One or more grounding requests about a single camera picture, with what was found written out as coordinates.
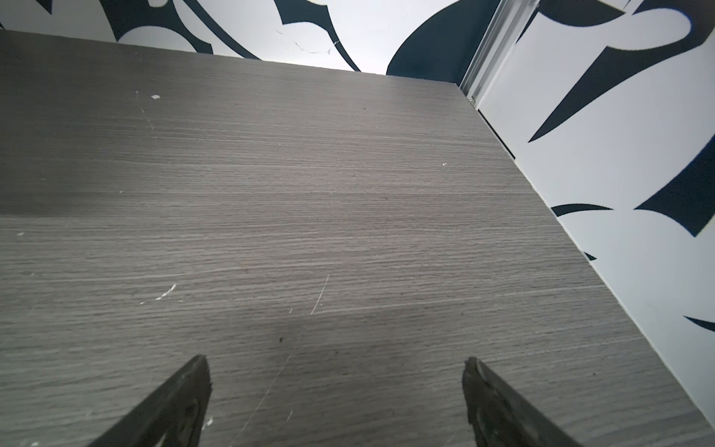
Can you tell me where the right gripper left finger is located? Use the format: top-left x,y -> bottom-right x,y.
91,355 -> 212,447

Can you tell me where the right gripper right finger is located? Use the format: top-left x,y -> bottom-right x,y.
462,357 -> 580,447

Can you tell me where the aluminium corner frame post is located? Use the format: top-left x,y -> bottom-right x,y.
459,0 -> 540,110

